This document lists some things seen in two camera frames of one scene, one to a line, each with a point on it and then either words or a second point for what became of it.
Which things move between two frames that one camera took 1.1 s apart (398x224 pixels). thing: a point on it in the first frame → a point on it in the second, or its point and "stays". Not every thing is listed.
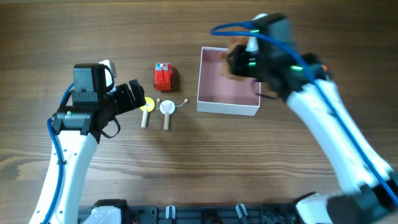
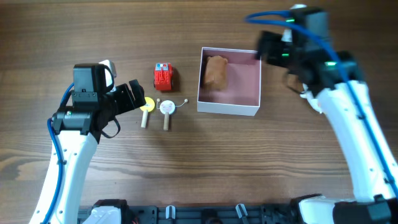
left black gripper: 128,103 stays
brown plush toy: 226,66 → 216,73
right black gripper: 235,62 → 269,47
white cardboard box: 217,94 stays
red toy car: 163,76 stays
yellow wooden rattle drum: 148,106 stays
